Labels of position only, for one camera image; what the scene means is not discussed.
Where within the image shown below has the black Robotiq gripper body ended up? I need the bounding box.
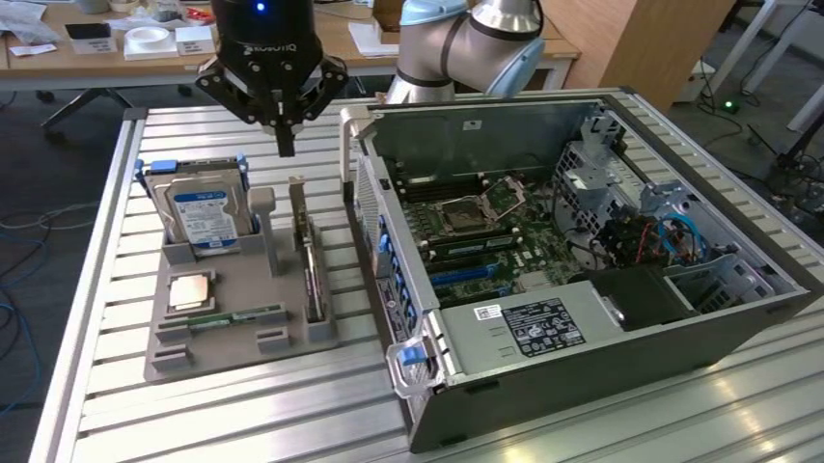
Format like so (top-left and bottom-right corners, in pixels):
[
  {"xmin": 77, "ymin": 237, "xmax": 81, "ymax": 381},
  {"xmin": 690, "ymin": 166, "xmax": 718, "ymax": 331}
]
[{"xmin": 209, "ymin": 0, "xmax": 324, "ymax": 95}]

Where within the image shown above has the Nvidia graphics card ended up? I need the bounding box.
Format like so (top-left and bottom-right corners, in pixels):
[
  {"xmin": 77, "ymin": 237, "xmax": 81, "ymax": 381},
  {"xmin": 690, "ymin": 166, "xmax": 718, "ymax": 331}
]
[{"xmin": 286, "ymin": 175, "xmax": 328, "ymax": 323}]

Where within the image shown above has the light wooden desk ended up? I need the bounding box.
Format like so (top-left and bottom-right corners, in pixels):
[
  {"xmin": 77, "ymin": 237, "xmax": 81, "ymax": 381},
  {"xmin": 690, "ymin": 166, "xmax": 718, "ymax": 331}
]
[
  {"xmin": 0, "ymin": 0, "xmax": 232, "ymax": 93},
  {"xmin": 228, "ymin": 0, "xmax": 580, "ymax": 91}
]

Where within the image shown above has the small white labelled box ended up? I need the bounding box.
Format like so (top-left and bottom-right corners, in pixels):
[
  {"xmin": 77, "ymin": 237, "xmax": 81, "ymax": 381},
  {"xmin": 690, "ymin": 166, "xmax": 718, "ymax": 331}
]
[{"xmin": 173, "ymin": 26, "xmax": 217, "ymax": 56}]

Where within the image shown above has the white paper stack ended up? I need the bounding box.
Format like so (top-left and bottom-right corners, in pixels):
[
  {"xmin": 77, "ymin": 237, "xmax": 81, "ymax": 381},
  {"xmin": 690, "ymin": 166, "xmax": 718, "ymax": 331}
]
[{"xmin": 345, "ymin": 21, "xmax": 401, "ymax": 59}]

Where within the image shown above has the white square tray box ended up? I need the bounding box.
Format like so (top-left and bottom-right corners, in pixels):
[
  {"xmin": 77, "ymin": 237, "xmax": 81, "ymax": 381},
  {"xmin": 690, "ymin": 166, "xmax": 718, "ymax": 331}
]
[{"xmin": 122, "ymin": 26, "xmax": 180, "ymax": 62}]

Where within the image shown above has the brown cardboard box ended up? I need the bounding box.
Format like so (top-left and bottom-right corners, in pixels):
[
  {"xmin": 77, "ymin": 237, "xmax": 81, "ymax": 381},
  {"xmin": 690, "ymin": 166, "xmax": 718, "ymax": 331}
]
[{"xmin": 372, "ymin": 0, "xmax": 404, "ymax": 33}]

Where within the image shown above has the white tape roll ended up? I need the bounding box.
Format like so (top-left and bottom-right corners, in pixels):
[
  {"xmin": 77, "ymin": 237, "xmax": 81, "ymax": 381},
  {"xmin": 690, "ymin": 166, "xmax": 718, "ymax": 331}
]
[{"xmin": 125, "ymin": 27, "xmax": 166, "ymax": 47}]

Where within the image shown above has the hard disk with blue rails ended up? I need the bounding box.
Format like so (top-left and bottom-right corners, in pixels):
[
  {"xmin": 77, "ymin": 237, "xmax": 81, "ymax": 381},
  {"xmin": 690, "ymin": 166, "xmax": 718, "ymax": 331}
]
[{"xmin": 133, "ymin": 153, "xmax": 252, "ymax": 257}]

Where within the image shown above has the black desk foot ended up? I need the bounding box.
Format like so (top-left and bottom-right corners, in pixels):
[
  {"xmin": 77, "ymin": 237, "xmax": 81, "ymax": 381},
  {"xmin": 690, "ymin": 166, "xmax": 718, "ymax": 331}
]
[{"xmin": 38, "ymin": 86, "xmax": 136, "ymax": 141}]

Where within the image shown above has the black topped white box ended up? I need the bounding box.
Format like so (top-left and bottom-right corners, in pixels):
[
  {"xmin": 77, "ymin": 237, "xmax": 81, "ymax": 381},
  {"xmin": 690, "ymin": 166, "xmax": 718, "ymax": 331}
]
[{"xmin": 62, "ymin": 22, "xmax": 118, "ymax": 55}]

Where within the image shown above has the CPU socket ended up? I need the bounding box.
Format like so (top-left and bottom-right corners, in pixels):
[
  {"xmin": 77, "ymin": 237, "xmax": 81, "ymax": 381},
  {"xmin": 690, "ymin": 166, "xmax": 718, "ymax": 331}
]
[{"xmin": 436, "ymin": 195, "xmax": 489, "ymax": 232}]

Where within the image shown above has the metal socket cover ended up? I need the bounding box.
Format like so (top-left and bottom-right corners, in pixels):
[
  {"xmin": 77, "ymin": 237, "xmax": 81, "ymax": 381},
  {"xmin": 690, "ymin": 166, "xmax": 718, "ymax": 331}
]
[{"xmin": 479, "ymin": 176, "xmax": 526, "ymax": 216}]

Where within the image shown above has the crumpled clear plastic bag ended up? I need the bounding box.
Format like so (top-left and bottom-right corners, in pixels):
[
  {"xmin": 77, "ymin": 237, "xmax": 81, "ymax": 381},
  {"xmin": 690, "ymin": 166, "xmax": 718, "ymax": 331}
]
[{"xmin": 0, "ymin": 2, "xmax": 62, "ymax": 42}]

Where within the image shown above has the grey parts rack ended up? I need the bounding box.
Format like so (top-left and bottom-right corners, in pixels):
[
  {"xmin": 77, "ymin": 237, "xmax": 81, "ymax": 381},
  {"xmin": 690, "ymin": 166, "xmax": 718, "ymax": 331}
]
[{"xmin": 141, "ymin": 186, "xmax": 340, "ymax": 385}]

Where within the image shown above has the silver CPU chip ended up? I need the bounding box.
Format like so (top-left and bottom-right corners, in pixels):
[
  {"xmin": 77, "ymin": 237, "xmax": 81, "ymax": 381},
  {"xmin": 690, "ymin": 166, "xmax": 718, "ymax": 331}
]
[{"xmin": 166, "ymin": 276, "xmax": 212, "ymax": 310}]

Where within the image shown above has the blue expansion slot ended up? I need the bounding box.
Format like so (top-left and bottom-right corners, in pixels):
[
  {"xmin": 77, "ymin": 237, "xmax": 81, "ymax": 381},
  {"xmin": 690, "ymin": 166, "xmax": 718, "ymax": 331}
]
[{"xmin": 428, "ymin": 262, "xmax": 503, "ymax": 286}]

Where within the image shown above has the silver perforated disk bay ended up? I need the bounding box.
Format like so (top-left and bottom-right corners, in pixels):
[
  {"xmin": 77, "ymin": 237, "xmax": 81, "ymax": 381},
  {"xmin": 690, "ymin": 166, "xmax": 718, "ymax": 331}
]
[{"xmin": 552, "ymin": 103, "xmax": 651, "ymax": 242}]

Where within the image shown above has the green loose RAM stick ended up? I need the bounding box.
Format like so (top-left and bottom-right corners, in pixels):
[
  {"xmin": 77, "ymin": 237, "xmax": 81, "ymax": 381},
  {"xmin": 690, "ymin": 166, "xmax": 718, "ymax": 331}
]
[{"xmin": 185, "ymin": 308, "xmax": 284, "ymax": 330}]

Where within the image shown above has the wooden cabinet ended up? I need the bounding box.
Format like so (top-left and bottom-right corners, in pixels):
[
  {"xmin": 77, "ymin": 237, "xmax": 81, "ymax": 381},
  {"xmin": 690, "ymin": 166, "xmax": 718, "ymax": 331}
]
[{"xmin": 562, "ymin": 0, "xmax": 738, "ymax": 112}]

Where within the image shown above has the blue case latch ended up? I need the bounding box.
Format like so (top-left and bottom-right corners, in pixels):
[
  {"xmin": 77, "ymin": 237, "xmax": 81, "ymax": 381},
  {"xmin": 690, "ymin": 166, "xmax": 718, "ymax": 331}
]
[{"xmin": 396, "ymin": 337, "xmax": 429, "ymax": 368}]

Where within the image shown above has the white device with red dot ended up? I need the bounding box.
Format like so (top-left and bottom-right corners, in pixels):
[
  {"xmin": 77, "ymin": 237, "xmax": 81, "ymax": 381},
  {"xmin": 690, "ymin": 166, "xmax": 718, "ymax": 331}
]
[{"xmin": 684, "ymin": 60, "xmax": 717, "ymax": 105}]

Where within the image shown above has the grey power supply unit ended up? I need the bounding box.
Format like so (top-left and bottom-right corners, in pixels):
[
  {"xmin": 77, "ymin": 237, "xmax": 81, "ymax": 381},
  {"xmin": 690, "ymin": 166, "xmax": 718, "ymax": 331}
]
[{"xmin": 436, "ymin": 282, "xmax": 628, "ymax": 375}]

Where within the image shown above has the open dark PC case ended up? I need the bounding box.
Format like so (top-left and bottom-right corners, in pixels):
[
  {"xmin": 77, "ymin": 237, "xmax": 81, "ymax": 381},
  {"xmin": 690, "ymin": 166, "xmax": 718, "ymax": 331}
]
[{"xmin": 339, "ymin": 94, "xmax": 810, "ymax": 454}]

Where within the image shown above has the white floor cable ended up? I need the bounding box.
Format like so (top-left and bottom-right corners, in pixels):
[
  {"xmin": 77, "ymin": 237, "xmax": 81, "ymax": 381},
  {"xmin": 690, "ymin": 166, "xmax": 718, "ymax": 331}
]
[{"xmin": 0, "ymin": 202, "xmax": 97, "ymax": 232}]

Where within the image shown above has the blue floor cable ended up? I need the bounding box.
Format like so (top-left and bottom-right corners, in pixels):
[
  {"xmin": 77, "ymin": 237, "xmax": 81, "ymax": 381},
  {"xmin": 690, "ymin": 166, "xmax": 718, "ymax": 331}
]
[{"xmin": 0, "ymin": 226, "xmax": 53, "ymax": 416}]

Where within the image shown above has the white table frame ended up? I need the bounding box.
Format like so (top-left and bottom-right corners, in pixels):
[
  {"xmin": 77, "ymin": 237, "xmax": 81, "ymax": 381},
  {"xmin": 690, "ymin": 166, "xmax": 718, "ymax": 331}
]
[{"xmin": 703, "ymin": 0, "xmax": 824, "ymax": 131}]

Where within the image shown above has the blue data wire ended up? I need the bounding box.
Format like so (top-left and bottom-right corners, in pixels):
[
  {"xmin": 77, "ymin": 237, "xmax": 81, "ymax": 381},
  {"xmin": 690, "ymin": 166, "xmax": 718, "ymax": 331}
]
[{"xmin": 659, "ymin": 211, "xmax": 709, "ymax": 266}]

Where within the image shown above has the silver metal drive bracket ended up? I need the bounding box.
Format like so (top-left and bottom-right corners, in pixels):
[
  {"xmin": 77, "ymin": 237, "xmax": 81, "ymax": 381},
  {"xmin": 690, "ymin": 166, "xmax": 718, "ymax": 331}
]
[{"xmin": 662, "ymin": 253, "xmax": 779, "ymax": 314}]

